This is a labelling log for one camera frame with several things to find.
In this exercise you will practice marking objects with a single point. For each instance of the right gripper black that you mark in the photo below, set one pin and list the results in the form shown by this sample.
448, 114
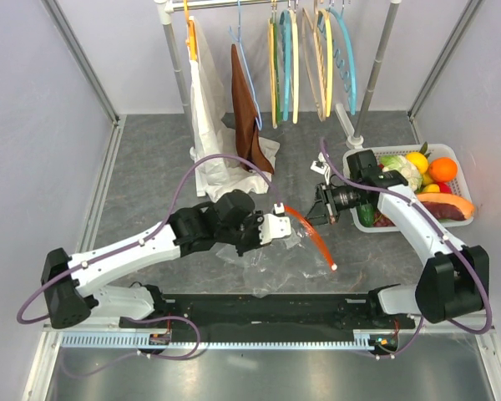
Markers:
323, 212

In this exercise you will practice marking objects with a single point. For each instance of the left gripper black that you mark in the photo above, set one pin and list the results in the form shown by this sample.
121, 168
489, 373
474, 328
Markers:
256, 220

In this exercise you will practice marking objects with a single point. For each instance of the green cucumber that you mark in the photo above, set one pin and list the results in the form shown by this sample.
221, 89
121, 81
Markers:
366, 214

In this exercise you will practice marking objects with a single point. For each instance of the clear zip top bag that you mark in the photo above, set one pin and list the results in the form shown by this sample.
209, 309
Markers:
303, 254

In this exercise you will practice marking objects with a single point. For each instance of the orange fruit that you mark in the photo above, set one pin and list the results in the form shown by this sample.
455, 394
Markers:
443, 169

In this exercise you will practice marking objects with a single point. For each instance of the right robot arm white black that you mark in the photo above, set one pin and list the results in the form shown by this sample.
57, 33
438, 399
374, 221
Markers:
455, 277

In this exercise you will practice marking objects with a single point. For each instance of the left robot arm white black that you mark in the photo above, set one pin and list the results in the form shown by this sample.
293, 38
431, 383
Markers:
71, 281

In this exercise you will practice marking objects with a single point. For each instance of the red grapes bunch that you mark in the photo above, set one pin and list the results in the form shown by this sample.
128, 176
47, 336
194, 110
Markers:
381, 220

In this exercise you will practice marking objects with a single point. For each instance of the white cloth on hanger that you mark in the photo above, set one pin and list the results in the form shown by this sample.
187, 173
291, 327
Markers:
212, 136

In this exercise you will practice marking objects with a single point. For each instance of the cauliflower with green leaves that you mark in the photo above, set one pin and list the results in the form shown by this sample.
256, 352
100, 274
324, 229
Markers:
406, 168

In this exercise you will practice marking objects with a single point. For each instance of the yellow lemon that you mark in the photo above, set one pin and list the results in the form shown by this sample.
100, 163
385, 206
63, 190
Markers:
419, 161

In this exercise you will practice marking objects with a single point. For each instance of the green hanger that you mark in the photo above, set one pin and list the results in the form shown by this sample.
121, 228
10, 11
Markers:
276, 75

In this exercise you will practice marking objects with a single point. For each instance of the brown cloth on hanger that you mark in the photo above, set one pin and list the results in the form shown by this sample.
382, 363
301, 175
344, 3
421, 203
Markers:
246, 129

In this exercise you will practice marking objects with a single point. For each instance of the papaya slice orange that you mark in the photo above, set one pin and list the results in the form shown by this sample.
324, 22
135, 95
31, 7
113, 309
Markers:
444, 206

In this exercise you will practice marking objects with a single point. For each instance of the yellow slotted hanger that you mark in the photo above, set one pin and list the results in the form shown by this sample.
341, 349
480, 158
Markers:
324, 58

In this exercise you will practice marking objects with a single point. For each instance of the red pepper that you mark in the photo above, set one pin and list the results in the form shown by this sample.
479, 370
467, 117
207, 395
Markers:
443, 188

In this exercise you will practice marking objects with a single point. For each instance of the cream wooden hanger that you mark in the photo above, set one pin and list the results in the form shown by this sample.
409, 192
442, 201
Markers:
295, 66

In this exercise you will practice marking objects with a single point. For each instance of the orange hanger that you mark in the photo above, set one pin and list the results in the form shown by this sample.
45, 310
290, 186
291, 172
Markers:
191, 33

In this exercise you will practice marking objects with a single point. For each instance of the yellow wooden hanger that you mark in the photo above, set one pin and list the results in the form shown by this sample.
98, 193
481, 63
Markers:
271, 54

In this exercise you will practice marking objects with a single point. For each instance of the teal plastic hanger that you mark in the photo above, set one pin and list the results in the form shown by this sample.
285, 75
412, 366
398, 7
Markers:
285, 25

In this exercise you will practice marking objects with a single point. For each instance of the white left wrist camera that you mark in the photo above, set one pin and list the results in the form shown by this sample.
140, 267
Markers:
275, 225

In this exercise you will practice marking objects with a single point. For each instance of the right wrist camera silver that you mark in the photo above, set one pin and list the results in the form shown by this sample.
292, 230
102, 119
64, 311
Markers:
322, 168

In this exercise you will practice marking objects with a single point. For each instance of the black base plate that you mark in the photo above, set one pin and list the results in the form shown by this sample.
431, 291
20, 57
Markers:
344, 311

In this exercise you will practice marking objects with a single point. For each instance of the light blue wire hanger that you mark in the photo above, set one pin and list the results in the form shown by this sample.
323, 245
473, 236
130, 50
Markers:
237, 38

